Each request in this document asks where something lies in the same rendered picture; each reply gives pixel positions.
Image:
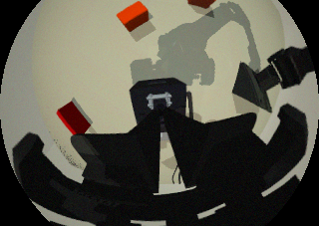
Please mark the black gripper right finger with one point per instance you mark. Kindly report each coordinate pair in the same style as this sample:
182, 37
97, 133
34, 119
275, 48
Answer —
192, 140

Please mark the black cable with grey plug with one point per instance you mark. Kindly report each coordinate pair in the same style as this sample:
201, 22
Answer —
164, 136

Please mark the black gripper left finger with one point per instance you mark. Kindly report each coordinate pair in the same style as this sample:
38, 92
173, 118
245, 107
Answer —
140, 148

